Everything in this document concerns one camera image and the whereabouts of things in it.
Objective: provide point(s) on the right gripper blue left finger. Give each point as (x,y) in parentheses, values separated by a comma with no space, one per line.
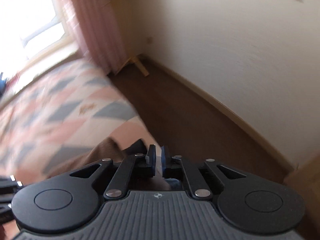
(139,161)

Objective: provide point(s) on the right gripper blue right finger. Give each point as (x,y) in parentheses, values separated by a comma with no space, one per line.
(176,166)

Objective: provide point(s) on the brown long sleeve sweater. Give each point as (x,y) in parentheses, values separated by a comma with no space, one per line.
(108,148)

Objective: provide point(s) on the checkered pink grey quilt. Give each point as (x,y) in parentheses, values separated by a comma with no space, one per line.
(63,115)

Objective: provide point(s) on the wooden stand leg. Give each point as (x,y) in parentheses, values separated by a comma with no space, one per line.
(138,64)

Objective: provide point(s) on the pink curtain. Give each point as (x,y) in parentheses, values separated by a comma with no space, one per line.
(94,27)

